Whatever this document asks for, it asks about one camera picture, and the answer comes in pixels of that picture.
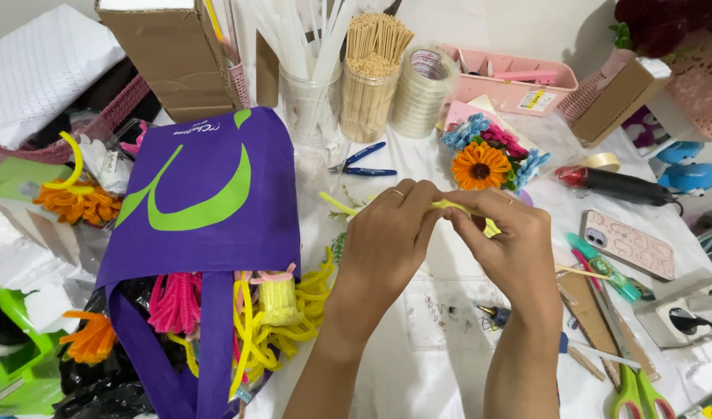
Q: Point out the person's left hand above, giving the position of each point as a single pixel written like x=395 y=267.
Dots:
x=385 y=244

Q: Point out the person's right hand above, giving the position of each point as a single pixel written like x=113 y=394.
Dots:
x=510 y=244

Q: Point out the person's right fingers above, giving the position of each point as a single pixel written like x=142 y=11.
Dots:
x=469 y=212

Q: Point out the person's left fingers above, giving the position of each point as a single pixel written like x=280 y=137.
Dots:
x=420 y=201

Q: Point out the pipe cleaner flower bouquet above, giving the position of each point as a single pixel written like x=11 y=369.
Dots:
x=487 y=154

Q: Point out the blue glue gun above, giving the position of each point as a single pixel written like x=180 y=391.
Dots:
x=494 y=314

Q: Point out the stack of clear tape rolls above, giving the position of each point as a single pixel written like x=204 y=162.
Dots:
x=421 y=93

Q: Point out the jar of wooden skewers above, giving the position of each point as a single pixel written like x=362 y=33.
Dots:
x=372 y=81

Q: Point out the pink plastic organizer tray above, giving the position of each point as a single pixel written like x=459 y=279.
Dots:
x=507 y=84

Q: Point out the roll of beige tape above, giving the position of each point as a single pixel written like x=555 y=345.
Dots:
x=600 y=161

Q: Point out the teal pink utility knife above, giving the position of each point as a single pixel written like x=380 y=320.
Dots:
x=603 y=266

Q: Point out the red black glue gun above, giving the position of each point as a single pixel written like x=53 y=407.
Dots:
x=618 y=185

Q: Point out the phone with pink case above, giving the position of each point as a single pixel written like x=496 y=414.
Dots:
x=627 y=244

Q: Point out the jar of white sticks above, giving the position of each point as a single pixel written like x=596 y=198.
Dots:
x=315 y=70

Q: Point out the brown cardboard strip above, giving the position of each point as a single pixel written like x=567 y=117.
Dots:
x=600 y=326

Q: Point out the bundle of yellow pipe cleaners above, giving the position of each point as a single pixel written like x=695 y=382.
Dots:
x=286 y=314

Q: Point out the small brown cardboard box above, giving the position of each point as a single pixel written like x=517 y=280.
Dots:
x=615 y=102

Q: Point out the purple green tote bag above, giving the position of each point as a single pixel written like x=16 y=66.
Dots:
x=204 y=198

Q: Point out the blue plush toy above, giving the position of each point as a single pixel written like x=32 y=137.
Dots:
x=685 y=169

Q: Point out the white power strip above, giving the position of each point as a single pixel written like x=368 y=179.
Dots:
x=682 y=317

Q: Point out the bundle of pink pipe cleaners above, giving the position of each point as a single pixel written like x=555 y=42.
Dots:
x=175 y=302

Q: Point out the dark red flower bouquet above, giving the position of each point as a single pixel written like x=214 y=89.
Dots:
x=664 y=20

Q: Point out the orange pipe cleaner flower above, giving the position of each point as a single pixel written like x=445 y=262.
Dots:
x=79 y=202

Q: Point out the curved yellow pipe cleaner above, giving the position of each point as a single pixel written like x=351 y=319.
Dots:
x=70 y=163

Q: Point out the pink woven basket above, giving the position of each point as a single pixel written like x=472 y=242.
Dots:
x=70 y=137

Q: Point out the bundle of orange pipe cleaners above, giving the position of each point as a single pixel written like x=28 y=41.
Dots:
x=91 y=337

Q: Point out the black plastic bag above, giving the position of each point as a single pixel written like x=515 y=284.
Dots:
x=108 y=384

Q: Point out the green tape dispenser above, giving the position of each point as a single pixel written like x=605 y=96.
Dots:
x=18 y=355

